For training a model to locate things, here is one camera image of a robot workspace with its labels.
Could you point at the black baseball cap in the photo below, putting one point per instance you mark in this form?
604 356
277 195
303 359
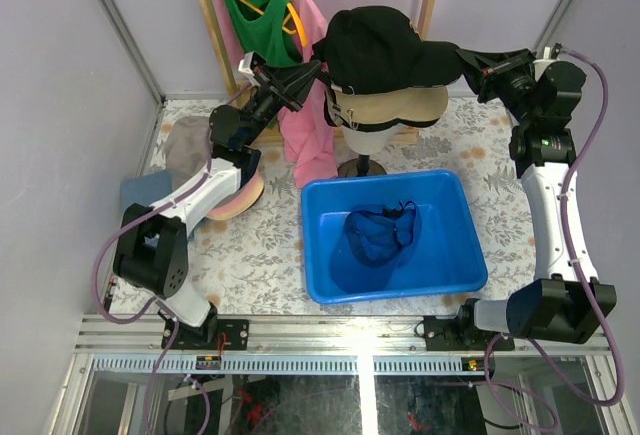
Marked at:
335 119
376 49

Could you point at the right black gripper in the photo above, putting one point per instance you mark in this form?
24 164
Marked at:
486 71

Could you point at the green tank top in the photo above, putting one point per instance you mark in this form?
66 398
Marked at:
274 53

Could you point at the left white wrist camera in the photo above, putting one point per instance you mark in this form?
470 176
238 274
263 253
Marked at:
247 64

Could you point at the blue cap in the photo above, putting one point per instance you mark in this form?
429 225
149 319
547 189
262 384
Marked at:
375 240

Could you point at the pink t-shirt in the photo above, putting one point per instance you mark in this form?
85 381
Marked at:
308 139

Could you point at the aluminium rail base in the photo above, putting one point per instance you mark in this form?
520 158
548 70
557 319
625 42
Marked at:
288 345

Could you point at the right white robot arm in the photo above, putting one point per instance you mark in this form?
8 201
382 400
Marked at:
565 302

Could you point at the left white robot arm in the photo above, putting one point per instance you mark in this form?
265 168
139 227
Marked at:
152 246

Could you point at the grey bucket hat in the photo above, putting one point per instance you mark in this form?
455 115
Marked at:
187 148

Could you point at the khaki hat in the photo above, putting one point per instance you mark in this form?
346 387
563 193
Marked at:
409 106

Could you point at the wooden clothes rack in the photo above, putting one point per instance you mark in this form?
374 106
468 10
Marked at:
239 91

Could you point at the folded blue cloth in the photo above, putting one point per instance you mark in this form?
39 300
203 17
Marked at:
149 188

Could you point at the blue plastic bin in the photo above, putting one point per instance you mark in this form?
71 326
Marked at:
448 256

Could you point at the peach bucket hat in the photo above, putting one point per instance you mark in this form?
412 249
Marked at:
240 205

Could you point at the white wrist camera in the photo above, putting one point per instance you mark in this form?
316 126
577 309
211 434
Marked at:
247 64
551 53

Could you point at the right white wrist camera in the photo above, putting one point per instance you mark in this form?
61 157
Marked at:
551 53

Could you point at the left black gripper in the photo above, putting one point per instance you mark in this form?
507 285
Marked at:
282 88

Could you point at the beige mannequin head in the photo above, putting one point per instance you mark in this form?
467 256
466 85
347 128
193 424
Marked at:
365 144

